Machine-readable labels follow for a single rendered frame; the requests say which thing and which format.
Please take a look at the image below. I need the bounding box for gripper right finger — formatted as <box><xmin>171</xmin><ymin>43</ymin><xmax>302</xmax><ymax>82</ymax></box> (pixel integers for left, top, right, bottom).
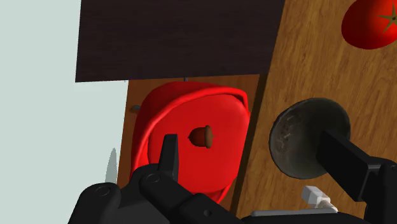
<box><xmin>316</xmin><ymin>129</ymin><xmax>397</xmax><ymax>224</ymax></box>

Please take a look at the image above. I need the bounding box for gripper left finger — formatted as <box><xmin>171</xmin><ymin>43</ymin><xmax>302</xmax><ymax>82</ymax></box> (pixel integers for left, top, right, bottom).
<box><xmin>67</xmin><ymin>134</ymin><xmax>243</xmax><ymax>224</ymax></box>

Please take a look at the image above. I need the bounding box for dark grey bowl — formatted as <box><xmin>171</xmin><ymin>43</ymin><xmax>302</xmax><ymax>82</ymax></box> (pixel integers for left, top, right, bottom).
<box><xmin>268</xmin><ymin>97</ymin><xmax>352</xmax><ymax>180</ymax></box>

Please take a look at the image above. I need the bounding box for red round lidded pot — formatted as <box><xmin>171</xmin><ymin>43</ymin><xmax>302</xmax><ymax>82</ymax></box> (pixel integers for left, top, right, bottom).
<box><xmin>130</xmin><ymin>81</ymin><xmax>251</xmax><ymax>204</ymax></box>

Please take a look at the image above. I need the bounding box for brown wooden chest of drawers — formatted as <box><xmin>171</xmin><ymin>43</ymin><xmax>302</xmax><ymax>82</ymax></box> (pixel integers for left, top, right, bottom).
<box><xmin>117</xmin><ymin>0</ymin><xmax>397</xmax><ymax>224</ymax></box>

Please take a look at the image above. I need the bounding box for red tomato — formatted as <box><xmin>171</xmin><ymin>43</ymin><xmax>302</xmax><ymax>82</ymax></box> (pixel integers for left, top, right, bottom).
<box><xmin>341</xmin><ymin>0</ymin><xmax>397</xmax><ymax>50</ymax></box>

